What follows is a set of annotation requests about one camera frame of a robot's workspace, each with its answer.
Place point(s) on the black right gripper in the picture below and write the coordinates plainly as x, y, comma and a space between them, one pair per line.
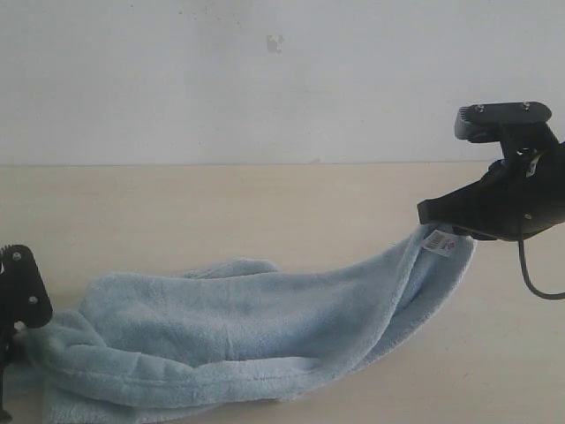
521, 205

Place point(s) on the light blue terry towel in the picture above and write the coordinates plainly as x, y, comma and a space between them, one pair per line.
145, 349

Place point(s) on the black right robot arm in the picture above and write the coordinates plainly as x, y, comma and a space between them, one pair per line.
511, 201

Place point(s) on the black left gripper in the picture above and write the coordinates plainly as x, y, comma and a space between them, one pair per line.
12, 350

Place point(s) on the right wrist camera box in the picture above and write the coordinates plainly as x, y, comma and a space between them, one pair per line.
517, 126

